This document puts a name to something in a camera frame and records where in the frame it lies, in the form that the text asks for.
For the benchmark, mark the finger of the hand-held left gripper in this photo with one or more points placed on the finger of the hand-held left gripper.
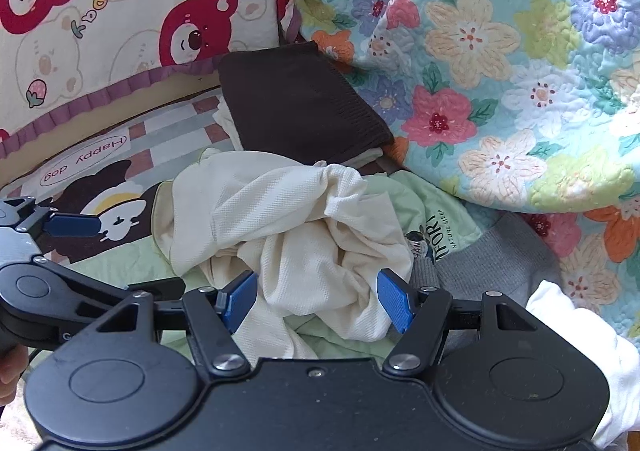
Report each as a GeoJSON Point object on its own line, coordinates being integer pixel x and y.
{"type": "Point", "coordinates": [100, 288]}
{"type": "Point", "coordinates": [75, 226]}

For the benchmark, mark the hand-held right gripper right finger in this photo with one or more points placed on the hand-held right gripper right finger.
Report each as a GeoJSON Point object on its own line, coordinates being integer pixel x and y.
{"type": "Point", "coordinates": [395, 301]}

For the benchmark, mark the floral quilted blanket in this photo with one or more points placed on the floral quilted blanket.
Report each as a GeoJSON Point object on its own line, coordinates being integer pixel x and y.
{"type": "Point", "coordinates": [500, 81]}

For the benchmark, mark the grey knit garment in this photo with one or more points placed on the grey knit garment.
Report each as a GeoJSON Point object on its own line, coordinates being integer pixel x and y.
{"type": "Point", "coordinates": [490, 261]}

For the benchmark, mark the white folded cloth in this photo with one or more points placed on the white folded cloth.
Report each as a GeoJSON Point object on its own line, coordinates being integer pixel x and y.
{"type": "Point", "coordinates": [227, 123]}

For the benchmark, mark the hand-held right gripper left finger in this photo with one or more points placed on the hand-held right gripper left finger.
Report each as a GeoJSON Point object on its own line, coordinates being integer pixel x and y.
{"type": "Point", "coordinates": [240, 301]}

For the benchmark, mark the white garment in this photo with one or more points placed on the white garment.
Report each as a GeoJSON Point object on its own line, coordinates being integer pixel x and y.
{"type": "Point", "coordinates": [600, 356]}

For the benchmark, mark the brown folded garment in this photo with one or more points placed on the brown folded garment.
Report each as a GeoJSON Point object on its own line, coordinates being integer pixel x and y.
{"type": "Point", "coordinates": [300, 101]}

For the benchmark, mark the cream shirt with green trim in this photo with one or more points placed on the cream shirt with green trim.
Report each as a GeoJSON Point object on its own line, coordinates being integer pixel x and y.
{"type": "Point", "coordinates": [280, 211]}

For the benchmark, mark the checkered cartoon bed sheet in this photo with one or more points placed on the checkered cartoon bed sheet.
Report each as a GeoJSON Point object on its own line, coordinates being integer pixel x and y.
{"type": "Point", "coordinates": [165, 131]}

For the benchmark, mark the person's left hand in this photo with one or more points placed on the person's left hand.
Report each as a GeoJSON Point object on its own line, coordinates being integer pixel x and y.
{"type": "Point", "coordinates": [12, 373]}

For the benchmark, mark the pale pink fuzzy blanket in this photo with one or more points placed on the pale pink fuzzy blanket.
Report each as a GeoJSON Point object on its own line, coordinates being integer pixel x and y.
{"type": "Point", "coordinates": [12, 431]}

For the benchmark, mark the pale green blanket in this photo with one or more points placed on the pale green blanket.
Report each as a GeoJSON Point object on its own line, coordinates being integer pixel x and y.
{"type": "Point", "coordinates": [415, 201]}

